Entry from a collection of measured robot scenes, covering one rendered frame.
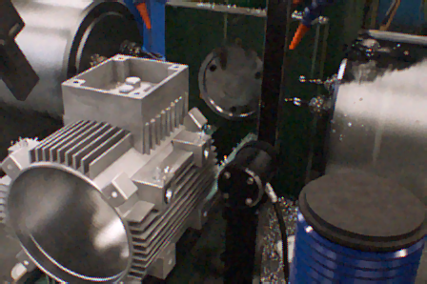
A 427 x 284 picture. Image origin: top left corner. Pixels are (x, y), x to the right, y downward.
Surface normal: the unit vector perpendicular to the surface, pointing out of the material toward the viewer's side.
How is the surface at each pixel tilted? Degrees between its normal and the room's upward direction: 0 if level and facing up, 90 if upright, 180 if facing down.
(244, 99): 90
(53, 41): 55
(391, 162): 92
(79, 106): 90
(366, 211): 0
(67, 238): 35
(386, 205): 0
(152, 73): 90
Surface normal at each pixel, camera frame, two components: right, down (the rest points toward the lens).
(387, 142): -0.39, 0.25
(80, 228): 0.56, -0.62
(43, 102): -0.39, 0.64
